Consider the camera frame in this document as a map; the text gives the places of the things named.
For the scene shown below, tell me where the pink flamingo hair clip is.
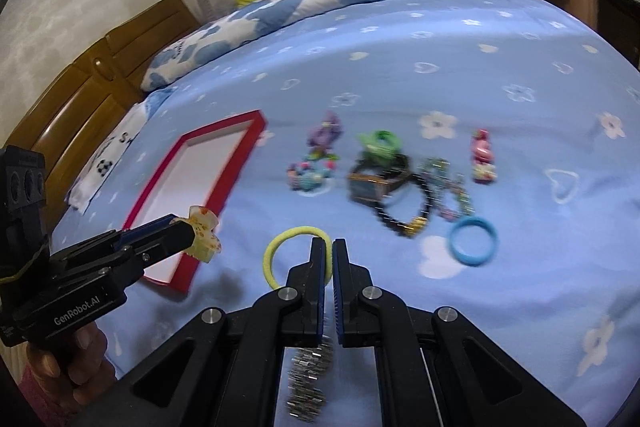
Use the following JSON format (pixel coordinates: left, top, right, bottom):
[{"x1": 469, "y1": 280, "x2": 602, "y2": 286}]
[{"x1": 471, "y1": 129, "x2": 497, "y2": 184}]

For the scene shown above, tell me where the red jewelry tray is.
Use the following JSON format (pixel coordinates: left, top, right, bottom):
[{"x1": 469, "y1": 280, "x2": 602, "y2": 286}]
[{"x1": 102, "y1": 110, "x2": 267, "y2": 301}]

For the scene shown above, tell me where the light blue floral bedsheet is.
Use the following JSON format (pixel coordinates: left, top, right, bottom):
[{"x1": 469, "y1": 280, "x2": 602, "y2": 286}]
[{"x1": 53, "y1": 0, "x2": 639, "y2": 426}]

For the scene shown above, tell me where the blue hair tie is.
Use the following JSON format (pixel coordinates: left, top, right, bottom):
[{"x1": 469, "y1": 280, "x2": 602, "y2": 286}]
[{"x1": 448, "y1": 215, "x2": 500, "y2": 268}]

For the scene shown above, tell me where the wooden headboard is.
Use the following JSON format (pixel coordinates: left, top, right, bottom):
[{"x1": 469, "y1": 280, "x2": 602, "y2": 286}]
[{"x1": 6, "y1": 0, "x2": 198, "y2": 231}]

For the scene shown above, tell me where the colourful bead bracelet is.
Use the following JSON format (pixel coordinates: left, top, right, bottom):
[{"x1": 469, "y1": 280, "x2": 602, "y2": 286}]
[{"x1": 285, "y1": 152, "x2": 342, "y2": 193}]

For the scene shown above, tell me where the black bead bracelet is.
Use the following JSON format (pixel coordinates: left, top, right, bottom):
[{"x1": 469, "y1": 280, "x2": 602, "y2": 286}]
[{"x1": 373, "y1": 170, "x2": 435, "y2": 239}]

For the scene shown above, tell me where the yellow hair tie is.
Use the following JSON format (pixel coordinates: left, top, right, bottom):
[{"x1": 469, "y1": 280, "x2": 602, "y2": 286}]
[{"x1": 262, "y1": 225, "x2": 334, "y2": 292}]

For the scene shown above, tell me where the left hand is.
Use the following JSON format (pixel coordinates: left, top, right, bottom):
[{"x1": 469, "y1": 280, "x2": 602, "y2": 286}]
[{"x1": 26, "y1": 323, "x2": 117, "y2": 412}]

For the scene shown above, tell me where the purple bow hair clip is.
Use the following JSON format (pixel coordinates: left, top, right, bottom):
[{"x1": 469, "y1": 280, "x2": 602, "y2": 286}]
[{"x1": 307, "y1": 110, "x2": 343, "y2": 157}]

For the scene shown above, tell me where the green hair clip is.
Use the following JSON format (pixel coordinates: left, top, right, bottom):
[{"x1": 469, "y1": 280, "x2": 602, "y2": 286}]
[{"x1": 357, "y1": 130, "x2": 401, "y2": 167}]

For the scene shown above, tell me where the white pillow with football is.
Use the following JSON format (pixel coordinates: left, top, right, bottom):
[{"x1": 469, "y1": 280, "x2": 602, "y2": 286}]
[{"x1": 65, "y1": 103, "x2": 148, "y2": 213}]

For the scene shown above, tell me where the clear blue bead bracelet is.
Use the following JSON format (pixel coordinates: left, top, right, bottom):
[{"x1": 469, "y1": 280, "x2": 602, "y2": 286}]
[{"x1": 418, "y1": 157, "x2": 476, "y2": 223}]

